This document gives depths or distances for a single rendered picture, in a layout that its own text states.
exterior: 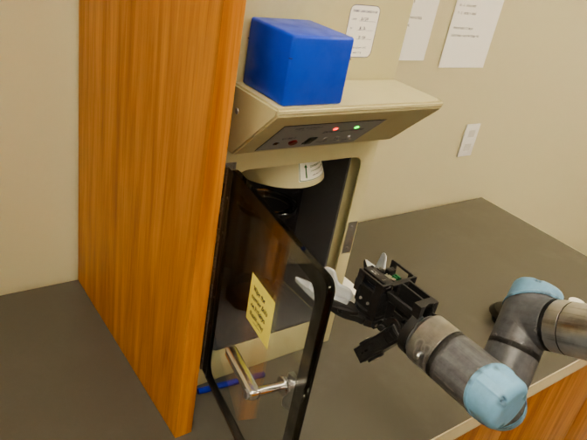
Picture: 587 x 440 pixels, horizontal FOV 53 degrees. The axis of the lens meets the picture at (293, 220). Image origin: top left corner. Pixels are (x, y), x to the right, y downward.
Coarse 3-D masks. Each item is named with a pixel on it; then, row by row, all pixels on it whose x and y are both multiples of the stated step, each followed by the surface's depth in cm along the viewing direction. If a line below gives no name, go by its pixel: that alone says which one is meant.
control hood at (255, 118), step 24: (240, 96) 81; (264, 96) 78; (360, 96) 86; (384, 96) 89; (408, 96) 91; (432, 96) 94; (240, 120) 82; (264, 120) 77; (288, 120) 77; (312, 120) 80; (336, 120) 83; (360, 120) 87; (384, 120) 91; (408, 120) 95; (240, 144) 82
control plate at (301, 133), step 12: (372, 120) 88; (288, 132) 82; (300, 132) 83; (312, 132) 85; (324, 132) 87; (336, 132) 89; (348, 132) 91; (360, 132) 93; (264, 144) 84; (300, 144) 89; (312, 144) 91
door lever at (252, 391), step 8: (232, 352) 78; (232, 360) 77; (240, 360) 77; (232, 368) 77; (240, 368) 76; (248, 368) 76; (240, 376) 75; (248, 376) 75; (280, 376) 75; (240, 384) 75; (248, 384) 74; (256, 384) 74; (272, 384) 74; (280, 384) 75; (248, 392) 73; (256, 392) 73; (264, 392) 74; (272, 392) 74; (280, 392) 76
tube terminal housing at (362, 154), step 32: (256, 0) 78; (288, 0) 81; (320, 0) 84; (352, 0) 87; (384, 0) 91; (384, 32) 94; (352, 64) 93; (384, 64) 97; (256, 160) 91; (288, 160) 95; (320, 160) 99; (352, 160) 108; (352, 192) 112
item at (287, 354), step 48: (240, 192) 83; (240, 240) 85; (288, 240) 71; (240, 288) 86; (288, 288) 72; (240, 336) 87; (288, 336) 73; (288, 384) 74; (240, 432) 90; (288, 432) 75
